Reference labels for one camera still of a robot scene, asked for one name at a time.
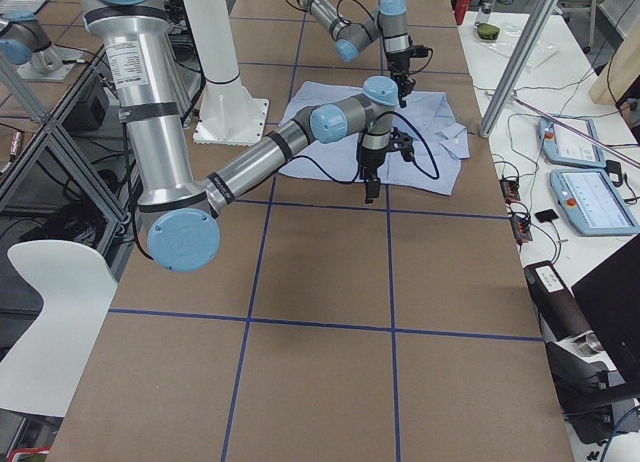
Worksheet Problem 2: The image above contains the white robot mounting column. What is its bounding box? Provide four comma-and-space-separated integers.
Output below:
183, 0, 269, 146

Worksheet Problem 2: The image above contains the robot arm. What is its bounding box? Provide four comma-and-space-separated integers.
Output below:
296, 0, 430, 108
80, 0, 408, 272

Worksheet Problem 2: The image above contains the black monitor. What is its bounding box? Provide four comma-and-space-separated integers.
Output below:
572, 237, 639, 380

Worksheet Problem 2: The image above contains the water bottle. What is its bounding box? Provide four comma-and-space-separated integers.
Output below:
475, 0, 496, 26

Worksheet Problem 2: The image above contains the teach pendant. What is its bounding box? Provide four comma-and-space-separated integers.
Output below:
549, 169, 639, 236
538, 117, 606, 169

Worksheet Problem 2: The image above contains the teach pendant near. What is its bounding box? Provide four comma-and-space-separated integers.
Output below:
549, 169, 639, 236

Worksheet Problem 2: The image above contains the teach pendant far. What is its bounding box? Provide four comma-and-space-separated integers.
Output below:
538, 117, 606, 169

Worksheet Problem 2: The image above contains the aluminium frame post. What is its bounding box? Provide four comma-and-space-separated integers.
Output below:
479, 0, 558, 138

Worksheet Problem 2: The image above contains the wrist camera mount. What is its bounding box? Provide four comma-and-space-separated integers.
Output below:
408, 44, 433, 59
389, 127, 415, 163

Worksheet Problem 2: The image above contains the white chair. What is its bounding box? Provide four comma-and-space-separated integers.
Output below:
1, 240, 117, 417

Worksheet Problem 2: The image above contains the green pouch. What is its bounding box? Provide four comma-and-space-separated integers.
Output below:
476, 23, 501, 42

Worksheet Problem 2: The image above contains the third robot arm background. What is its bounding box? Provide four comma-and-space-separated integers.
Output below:
1, 10, 53, 66

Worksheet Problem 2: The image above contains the light blue striped shirt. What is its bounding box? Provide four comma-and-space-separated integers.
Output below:
279, 91, 470, 195

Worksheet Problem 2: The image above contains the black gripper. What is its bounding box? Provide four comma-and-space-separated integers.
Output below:
385, 51, 415, 107
358, 146, 388, 204

